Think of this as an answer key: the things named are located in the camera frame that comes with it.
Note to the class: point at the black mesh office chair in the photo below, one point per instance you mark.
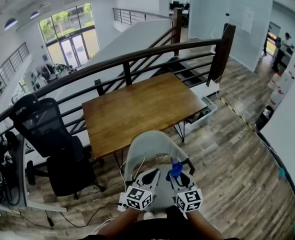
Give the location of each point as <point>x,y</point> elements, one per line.
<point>67,174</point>

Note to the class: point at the blue wiping cloth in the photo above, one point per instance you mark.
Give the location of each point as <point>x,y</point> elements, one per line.
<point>175,170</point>

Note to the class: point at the grey desk white legs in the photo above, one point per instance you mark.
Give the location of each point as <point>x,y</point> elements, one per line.
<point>22,164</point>

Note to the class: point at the wooden table with black legs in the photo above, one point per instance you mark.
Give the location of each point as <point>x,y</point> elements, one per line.
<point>142,114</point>

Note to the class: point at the dark wooden staircase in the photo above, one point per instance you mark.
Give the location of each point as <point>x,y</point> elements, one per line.
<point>187,71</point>

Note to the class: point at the grey metal balcony railing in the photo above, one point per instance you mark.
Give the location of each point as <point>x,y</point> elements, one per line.
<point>12,55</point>
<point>127,10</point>

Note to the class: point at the clear plastic storage box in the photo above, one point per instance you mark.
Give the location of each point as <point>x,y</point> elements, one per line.
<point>208,112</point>

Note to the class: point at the person's left white shoe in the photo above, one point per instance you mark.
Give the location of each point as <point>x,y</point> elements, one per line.
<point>149,215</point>

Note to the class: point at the person's left forearm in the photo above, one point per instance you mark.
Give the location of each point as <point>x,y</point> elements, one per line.
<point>122,224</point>

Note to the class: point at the white power strip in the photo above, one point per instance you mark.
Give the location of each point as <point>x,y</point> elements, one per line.
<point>121,204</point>

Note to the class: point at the small black box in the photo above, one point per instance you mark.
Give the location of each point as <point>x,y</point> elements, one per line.
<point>97,81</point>

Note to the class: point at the white water jug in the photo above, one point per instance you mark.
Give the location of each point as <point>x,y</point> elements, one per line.
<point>277,96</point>
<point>287,79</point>

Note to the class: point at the small teal object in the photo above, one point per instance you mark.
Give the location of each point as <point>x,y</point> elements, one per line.
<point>282,173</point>

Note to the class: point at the grey shell chair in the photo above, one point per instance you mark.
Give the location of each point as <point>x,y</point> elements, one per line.
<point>150,141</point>

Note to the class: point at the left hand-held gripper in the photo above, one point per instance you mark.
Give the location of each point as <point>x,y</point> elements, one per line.
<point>136,196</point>

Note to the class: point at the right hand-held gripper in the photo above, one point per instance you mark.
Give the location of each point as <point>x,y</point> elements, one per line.
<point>190,199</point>

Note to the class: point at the yellow black striped floor tape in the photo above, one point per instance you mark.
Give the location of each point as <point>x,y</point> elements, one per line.
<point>237,114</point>

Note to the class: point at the dark wooden metal railing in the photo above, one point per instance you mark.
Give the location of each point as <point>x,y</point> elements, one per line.
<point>222,54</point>

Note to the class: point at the dome pendant lamp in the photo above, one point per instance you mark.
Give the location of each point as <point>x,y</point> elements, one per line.
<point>10,24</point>
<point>34,15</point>

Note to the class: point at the large glass entrance window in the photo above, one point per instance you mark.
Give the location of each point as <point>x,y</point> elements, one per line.
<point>65,21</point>

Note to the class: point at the person's right forearm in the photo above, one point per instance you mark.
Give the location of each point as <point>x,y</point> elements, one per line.
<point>200,224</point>

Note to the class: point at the person's black trousers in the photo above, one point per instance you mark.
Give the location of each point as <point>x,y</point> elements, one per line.
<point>177,212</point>

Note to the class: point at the person's black shirt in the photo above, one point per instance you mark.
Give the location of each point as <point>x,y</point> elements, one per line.
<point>150,231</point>

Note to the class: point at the black waste bin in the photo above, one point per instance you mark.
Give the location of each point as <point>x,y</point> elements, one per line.
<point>263,120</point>

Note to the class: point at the white paper notice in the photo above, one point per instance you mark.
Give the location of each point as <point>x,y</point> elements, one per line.
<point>248,20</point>

